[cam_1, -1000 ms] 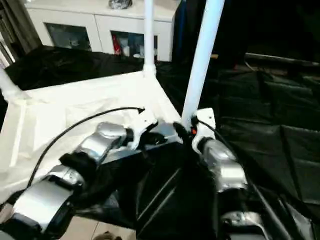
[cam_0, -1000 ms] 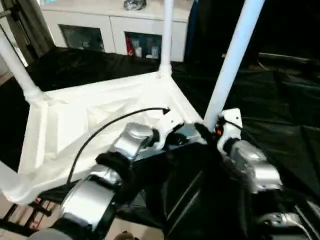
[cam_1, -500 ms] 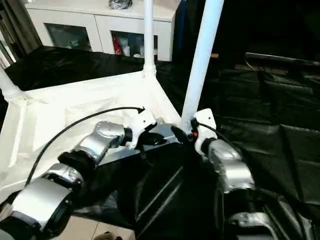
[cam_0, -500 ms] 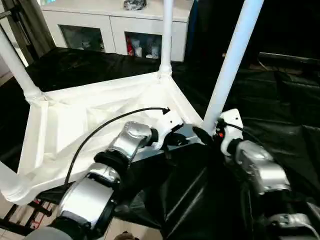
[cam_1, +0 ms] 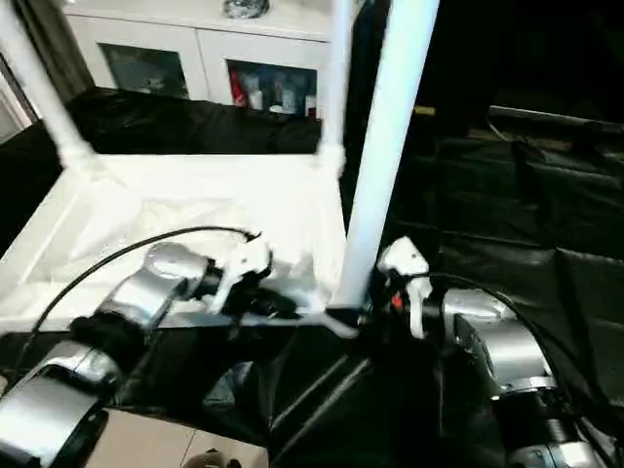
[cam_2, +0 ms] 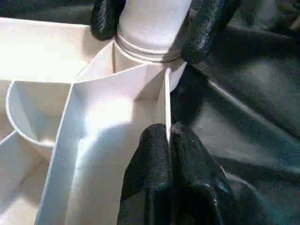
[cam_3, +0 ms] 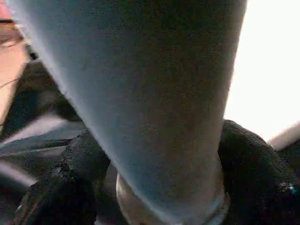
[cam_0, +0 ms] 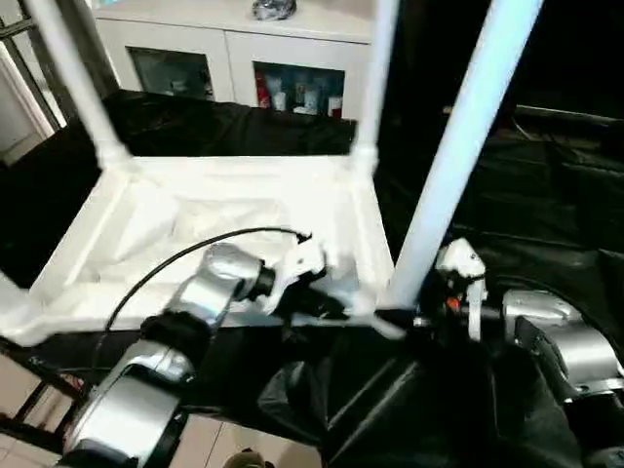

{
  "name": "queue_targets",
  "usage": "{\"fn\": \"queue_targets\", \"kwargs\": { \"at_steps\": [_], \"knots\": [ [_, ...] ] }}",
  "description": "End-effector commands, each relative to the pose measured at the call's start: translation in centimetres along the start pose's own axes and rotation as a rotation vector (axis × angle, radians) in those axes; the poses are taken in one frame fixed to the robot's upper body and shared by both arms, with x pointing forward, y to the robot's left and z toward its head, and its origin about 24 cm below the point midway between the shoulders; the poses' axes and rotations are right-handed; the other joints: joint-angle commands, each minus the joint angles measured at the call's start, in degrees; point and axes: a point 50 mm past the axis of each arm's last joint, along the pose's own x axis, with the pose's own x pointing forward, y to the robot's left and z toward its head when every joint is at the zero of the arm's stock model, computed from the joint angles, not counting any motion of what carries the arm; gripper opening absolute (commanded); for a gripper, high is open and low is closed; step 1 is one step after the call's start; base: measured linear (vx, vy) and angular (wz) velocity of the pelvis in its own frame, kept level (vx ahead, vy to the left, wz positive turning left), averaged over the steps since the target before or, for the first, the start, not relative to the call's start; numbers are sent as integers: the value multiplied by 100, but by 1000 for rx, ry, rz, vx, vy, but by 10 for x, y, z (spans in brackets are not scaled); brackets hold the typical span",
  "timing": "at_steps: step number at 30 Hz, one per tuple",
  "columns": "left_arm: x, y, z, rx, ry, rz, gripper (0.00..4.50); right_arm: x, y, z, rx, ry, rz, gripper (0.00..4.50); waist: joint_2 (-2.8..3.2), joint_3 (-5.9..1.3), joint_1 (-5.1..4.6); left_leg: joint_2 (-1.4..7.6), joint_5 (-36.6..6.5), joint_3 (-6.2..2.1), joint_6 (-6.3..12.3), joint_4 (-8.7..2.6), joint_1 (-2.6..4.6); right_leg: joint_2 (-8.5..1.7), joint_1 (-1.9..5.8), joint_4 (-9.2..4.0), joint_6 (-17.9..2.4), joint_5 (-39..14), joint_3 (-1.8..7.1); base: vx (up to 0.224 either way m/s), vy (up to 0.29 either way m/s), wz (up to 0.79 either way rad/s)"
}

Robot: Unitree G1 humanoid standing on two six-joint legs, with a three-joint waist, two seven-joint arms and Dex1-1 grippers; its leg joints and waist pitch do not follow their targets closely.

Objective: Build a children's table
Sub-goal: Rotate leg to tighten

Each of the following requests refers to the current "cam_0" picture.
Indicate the white plastic table top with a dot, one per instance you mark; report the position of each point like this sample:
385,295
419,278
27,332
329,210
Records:
195,224

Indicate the white plastic table leg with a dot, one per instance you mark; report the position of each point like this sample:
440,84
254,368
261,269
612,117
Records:
375,78
468,136
10,307
78,78

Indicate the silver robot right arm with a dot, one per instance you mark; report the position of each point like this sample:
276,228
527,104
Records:
565,351

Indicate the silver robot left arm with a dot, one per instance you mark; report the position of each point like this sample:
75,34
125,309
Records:
185,322

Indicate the black mat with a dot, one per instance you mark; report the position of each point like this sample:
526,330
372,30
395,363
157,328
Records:
390,409

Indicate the black robot left foot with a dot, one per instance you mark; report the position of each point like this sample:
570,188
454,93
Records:
249,459

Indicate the dark grey bar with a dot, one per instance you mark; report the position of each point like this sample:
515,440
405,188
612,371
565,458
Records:
570,115

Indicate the white glass-door cabinet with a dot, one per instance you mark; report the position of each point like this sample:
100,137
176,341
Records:
214,49

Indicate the shiny silver ornament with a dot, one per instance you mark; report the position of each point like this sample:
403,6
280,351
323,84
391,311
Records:
275,9

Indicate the grey metal rack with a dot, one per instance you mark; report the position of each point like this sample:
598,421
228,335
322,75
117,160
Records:
44,49

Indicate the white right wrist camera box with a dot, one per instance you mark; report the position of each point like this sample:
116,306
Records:
460,268

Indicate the black folding table frame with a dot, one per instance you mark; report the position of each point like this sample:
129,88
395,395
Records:
29,405

